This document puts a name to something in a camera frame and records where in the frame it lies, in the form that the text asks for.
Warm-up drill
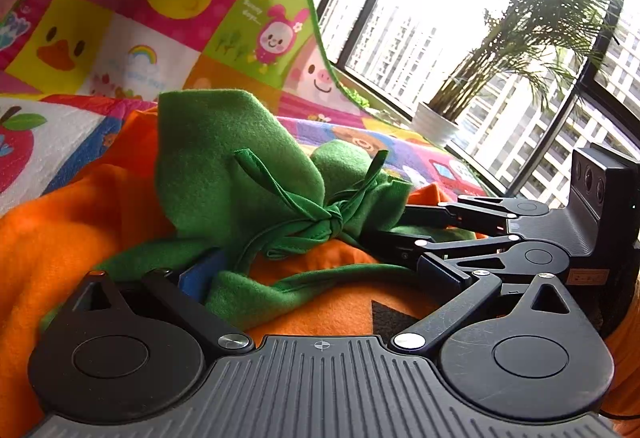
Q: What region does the colourful cartoon play mat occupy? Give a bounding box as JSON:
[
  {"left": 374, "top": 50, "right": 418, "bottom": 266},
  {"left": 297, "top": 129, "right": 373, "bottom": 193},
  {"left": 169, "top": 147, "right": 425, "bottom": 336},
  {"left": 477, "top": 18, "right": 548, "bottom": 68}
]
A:
[{"left": 0, "top": 0, "right": 497, "bottom": 219}]

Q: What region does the green palm plant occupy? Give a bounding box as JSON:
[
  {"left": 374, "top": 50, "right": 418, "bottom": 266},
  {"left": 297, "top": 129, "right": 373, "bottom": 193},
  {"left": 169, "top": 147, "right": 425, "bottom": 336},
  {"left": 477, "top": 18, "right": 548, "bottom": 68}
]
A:
[{"left": 425, "top": 0, "right": 627, "bottom": 125}]

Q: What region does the black window frame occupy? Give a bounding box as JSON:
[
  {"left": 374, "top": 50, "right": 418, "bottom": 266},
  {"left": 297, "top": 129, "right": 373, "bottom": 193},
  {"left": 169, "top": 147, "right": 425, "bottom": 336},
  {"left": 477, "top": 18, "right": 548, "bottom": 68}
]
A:
[{"left": 305, "top": 0, "right": 640, "bottom": 219}]

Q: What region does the small potted green plant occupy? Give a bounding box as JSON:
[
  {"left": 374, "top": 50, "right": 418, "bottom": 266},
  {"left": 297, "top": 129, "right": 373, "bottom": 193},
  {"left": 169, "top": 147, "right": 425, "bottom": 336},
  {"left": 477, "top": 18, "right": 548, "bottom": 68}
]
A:
[{"left": 344, "top": 87, "right": 372, "bottom": 113}]

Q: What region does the white plant pot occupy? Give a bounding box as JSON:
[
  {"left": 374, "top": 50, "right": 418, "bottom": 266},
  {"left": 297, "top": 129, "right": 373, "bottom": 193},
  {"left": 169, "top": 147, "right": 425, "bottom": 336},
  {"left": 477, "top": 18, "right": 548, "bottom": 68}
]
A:
[{"left": 411, "top": 101, "right": 461, "bottom": 147}]

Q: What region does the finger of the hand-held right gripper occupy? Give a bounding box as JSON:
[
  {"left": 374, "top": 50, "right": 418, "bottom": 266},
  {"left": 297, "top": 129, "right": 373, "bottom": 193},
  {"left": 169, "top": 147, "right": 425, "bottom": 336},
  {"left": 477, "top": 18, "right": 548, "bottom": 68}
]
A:
[
  {"left": 400, "top": 194, "right": 517, "bottom": 234},
  {"left": 360, "top": 227, "right": 521, "bottom": 275}
]

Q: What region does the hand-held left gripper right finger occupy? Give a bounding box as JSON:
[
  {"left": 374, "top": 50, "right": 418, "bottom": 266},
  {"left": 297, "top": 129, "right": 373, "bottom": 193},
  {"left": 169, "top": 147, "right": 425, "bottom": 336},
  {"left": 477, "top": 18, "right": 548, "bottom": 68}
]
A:
[{"left": 392, "top": 252, "right": 578, "bottom": 351}]

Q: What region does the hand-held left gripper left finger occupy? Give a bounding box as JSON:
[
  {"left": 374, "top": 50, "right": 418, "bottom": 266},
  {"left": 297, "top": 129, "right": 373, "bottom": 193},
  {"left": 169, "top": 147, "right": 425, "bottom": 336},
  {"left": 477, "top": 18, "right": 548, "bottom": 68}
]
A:
[{"left": 82, "top": 250, "right": 256, "bottom": 352}]

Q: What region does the orange fleece garment green collar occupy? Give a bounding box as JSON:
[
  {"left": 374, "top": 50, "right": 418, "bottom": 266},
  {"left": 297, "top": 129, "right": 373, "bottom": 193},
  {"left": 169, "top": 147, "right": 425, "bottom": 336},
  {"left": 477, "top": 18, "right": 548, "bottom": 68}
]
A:
[{"left": 0, "top": 89, "right": 640, "bottom": 438}]

